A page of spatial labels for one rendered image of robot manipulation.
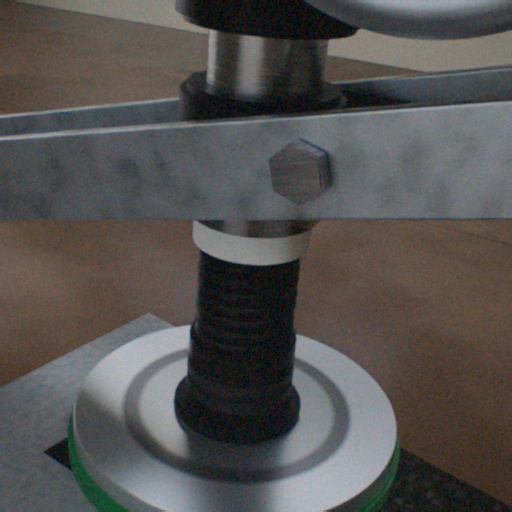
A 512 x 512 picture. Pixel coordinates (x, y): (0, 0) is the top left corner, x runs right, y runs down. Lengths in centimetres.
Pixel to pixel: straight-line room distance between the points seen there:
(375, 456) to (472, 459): 151
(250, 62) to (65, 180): 13
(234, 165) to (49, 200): 13
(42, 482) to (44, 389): 10
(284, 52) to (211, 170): 7
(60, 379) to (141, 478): 15
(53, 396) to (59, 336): 173
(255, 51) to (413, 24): 18
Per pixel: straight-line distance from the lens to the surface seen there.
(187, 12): 39
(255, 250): 42
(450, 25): 21
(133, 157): 41
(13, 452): 52
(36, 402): 56
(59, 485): 50
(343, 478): 47
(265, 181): 37
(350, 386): 55
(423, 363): 231
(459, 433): 207
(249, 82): 39
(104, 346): 62
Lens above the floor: 120
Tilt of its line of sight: 25 degrees down
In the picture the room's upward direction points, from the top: 5 degrees clockwise
